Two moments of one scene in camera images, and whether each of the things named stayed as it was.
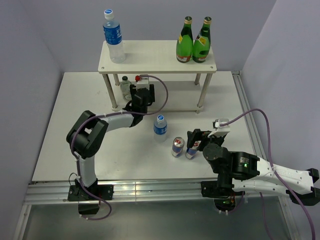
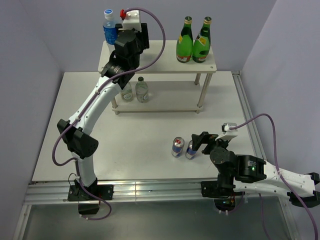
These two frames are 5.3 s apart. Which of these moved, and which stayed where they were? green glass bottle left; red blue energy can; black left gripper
Moved: black left gripper
Stayed: green glass bottle left; red blue energy can
